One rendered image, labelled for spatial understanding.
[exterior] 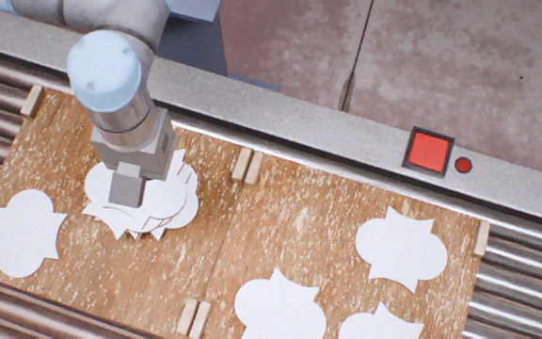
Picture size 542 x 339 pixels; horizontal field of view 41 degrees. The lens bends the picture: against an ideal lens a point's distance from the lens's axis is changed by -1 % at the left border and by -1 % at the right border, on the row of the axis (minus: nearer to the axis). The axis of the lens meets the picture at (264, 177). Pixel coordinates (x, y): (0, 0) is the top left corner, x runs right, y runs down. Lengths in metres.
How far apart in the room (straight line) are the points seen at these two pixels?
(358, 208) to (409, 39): 1.32
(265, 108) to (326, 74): 1.08
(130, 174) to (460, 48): 1.70
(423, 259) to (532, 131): 1.28
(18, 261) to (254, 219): 0.39
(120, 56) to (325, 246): 0.56
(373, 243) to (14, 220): 0.60
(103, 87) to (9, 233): 0.56
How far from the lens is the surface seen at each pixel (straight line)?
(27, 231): 1.26
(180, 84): 1.34
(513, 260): 1.28
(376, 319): 1.18
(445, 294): 1.21
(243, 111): 1.31
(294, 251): 1.20
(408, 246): 1.21
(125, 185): 0.97
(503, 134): 2.40
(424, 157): 1.28
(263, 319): 1.16
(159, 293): 1.20
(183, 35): 1.66
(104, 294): 1.21
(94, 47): 0.78
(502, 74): 2.49
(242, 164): 1.22
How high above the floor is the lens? 2.10
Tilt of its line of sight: 70 degrees down
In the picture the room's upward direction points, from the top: 2 degrees counter-clockwise
